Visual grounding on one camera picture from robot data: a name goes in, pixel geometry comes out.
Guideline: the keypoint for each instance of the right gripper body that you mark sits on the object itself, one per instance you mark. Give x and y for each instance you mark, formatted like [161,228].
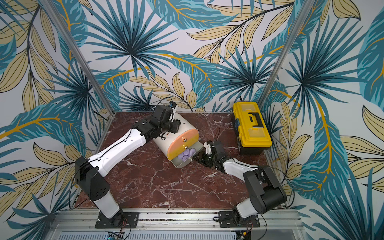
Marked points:
[207,156]

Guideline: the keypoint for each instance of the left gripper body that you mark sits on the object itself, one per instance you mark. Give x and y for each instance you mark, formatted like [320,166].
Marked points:
[172,127]

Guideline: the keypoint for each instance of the purple round earphone case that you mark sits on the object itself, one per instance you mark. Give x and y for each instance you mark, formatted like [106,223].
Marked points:
[192,151]
[187,153]

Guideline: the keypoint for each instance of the orange top drawer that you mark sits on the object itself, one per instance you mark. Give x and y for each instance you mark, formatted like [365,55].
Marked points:
[189,135]

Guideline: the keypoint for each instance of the yellow drawer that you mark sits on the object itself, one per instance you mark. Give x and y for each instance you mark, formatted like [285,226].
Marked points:
[184,150]

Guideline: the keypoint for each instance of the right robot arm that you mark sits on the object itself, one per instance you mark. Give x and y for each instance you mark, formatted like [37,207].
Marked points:
[264,189]

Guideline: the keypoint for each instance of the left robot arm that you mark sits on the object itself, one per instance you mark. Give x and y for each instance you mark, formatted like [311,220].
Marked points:
[90,173]

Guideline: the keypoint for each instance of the yellow black toolbox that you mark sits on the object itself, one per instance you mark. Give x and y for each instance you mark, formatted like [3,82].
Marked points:
[251,131]

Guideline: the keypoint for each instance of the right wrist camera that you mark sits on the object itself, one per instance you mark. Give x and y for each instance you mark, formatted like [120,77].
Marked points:
[207,146]

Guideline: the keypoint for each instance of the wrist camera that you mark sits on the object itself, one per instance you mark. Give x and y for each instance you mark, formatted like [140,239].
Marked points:
[207,146]
[173,105]

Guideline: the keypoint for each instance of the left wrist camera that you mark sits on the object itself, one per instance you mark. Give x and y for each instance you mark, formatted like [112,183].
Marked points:
[173,105]

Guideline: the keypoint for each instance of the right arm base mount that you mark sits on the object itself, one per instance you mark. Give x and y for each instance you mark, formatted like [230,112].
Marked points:
[231,219]

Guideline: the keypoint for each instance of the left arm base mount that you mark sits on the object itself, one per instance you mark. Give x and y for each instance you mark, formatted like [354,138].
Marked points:
[121,220]

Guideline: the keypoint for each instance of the aluminium front rail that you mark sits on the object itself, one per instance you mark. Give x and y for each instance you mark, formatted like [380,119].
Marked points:
[178,224]

